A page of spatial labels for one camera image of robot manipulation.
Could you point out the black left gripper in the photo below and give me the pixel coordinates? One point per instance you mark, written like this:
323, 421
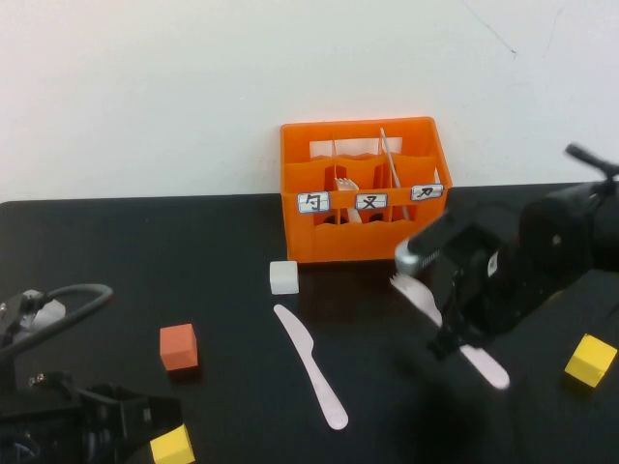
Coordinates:
121, 420

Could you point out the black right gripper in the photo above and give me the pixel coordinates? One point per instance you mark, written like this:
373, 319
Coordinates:
483, 295

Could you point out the pink plastic fork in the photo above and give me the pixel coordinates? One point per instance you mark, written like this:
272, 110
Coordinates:
344, 186
420, 294

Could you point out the pink plastic knife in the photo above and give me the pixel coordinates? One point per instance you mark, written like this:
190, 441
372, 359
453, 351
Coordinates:
309, 357

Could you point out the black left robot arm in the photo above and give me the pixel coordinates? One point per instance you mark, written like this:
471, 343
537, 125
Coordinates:
38, 401

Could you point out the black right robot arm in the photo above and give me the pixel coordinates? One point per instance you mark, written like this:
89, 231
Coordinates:
556, 237

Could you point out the orange plastic cutlery crate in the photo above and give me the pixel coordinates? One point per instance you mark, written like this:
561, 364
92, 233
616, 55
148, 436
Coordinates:
362, 241

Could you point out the yellow foam cube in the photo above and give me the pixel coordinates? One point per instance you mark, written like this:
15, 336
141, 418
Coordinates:
590, 360
171, 447

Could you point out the orange foam cube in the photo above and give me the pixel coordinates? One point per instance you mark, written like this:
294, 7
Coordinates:
179, 348

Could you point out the paper label knife character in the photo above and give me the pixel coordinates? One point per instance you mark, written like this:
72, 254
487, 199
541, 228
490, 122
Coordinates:
426, 192

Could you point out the paper label fork character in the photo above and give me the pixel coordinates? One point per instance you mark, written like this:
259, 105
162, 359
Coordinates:
371, 201

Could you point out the white foam cube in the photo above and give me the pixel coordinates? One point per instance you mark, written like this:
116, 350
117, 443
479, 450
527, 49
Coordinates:
284, 278

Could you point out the paper label spoon character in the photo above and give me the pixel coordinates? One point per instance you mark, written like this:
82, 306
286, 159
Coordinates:
313, 202

